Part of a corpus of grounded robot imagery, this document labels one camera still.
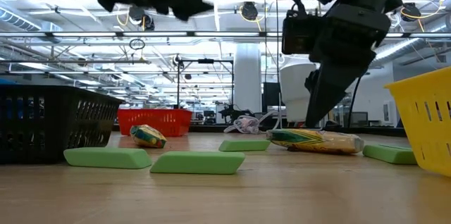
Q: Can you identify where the black plastic basket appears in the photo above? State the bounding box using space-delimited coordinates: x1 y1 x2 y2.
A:
0 84 125 166

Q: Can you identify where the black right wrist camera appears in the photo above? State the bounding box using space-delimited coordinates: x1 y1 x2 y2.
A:
281 8 323 56

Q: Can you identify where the white cable bundle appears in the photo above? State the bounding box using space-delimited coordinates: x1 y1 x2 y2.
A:
223 111 283 135

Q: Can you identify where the black aluminium table frame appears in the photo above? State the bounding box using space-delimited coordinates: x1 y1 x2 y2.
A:
111 123 409 137

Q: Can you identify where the red plastic basket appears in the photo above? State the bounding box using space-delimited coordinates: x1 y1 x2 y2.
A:
117 108 194 138

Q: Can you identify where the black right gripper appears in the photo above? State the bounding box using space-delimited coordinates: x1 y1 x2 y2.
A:
304 4 392 129

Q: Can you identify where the black background monitor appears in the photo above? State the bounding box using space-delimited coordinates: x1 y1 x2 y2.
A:
261 82 283 114

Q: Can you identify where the green eraser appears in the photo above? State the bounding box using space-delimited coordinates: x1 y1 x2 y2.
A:
63 147 154 170
149 151 246 176
362 144 419 166
218 139 272 154

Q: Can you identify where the white pillar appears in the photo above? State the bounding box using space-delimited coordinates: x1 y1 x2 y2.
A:
233 43 264 114

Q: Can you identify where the black background frame stand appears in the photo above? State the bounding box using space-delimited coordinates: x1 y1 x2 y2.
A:
175 57 235 113

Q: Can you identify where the yellow crayon pack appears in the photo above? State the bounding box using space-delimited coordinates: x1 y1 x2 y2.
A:
265 128 366 156
129 124 168 149

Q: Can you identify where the yellow plastic basket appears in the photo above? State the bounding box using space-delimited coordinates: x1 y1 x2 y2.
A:
383 66 451 178

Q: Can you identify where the black ceiling cable reel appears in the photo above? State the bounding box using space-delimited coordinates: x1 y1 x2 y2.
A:
240 1 260 21
128 4 156 32
400 1 423 23

